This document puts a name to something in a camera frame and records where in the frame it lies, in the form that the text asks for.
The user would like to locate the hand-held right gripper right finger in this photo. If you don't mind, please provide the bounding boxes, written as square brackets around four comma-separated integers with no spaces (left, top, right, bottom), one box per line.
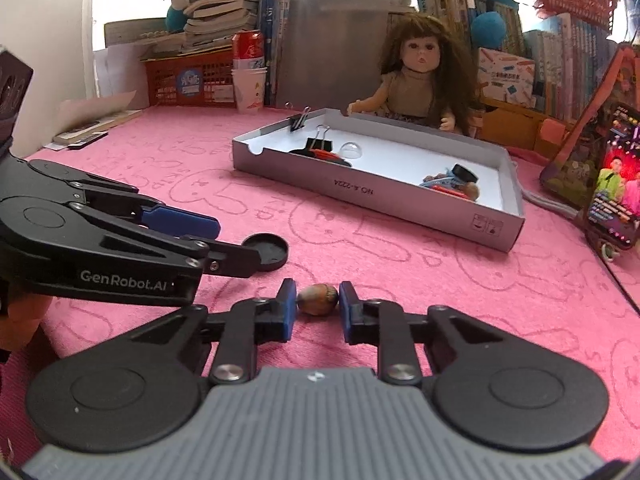
[339,281,541,387]

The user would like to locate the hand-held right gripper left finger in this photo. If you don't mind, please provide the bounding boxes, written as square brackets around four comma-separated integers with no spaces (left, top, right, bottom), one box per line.
[100,279,299,387]

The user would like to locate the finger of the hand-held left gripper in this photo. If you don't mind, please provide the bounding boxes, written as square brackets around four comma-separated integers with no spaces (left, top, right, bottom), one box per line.
[75,202,262,280]
[30,159,221,239]

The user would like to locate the grey cardboard box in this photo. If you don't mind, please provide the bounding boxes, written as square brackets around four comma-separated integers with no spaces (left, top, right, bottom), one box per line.
[231,106,526,253]

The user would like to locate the large black binder clip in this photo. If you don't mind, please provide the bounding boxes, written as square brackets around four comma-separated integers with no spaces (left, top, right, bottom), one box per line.
[294,124,334,159]

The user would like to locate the light blue clip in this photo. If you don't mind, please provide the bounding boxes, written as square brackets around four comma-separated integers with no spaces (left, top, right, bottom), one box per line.
[418,175,471,195]

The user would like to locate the person's left hand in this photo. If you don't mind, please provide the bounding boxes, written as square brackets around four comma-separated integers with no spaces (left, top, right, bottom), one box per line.
[0,291,51,354]

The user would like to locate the pink rabbit print towel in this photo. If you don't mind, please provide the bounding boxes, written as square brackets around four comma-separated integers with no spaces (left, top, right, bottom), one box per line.
[0,104,640,461]

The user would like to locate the flat lying book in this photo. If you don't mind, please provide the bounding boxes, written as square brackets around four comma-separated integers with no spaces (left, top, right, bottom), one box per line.
[51,109,144,149]

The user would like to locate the red basket with sticker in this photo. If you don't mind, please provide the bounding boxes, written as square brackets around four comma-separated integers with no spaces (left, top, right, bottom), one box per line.
[141,49,239,109]

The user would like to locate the white paper cup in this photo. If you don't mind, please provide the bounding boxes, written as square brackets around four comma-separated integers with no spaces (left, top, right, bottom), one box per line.
[233,67,268,114]

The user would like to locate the small black binder clip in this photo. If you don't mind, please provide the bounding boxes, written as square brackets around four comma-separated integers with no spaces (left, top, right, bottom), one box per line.
[286,104,314,134]

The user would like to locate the red drink can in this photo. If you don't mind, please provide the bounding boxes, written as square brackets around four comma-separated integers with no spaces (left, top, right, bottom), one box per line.
[231,29,266,74]

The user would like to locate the upright blue books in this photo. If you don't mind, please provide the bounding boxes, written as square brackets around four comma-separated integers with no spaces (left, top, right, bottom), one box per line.
[258,0,292,109]

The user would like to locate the stack of worn books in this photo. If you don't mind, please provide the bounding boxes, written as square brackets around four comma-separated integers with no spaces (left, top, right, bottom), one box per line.
[181,0,262,54]

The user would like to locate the small blue plush toy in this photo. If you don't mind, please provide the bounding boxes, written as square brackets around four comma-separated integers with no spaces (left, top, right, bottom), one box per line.
[164,0,189,32]

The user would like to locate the grey storage bin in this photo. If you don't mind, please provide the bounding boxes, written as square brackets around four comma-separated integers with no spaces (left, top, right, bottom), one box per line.
[279,0,417,112]

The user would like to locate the brown haired doll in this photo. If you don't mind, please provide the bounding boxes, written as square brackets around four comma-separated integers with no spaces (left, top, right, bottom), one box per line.
[346,13,484,139]

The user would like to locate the wooden box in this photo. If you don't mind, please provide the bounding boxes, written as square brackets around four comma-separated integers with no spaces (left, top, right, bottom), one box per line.
[479,96,577,154]

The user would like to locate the pink triangular book stand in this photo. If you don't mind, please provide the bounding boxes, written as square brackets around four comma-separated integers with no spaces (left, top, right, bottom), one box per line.
[539,42,640,212]

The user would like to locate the colourful printed carton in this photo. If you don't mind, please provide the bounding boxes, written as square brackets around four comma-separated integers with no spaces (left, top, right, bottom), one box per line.
[476,47,537,109]

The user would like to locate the smartphone with lit screen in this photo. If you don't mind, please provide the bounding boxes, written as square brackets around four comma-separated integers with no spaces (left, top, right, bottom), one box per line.
[584,101,640,252]

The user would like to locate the row of upright books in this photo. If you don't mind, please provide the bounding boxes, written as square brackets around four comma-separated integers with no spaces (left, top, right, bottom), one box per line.
[414,0,622,122]

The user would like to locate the empty red basket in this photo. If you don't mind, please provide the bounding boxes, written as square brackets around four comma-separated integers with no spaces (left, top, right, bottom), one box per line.
[526,0,619,32]

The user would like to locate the grey cable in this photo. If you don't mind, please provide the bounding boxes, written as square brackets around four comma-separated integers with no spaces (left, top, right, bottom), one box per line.
[519,186,592,222]

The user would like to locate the black cable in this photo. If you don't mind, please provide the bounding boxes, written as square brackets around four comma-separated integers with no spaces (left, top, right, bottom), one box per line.
[599,245,640,312]

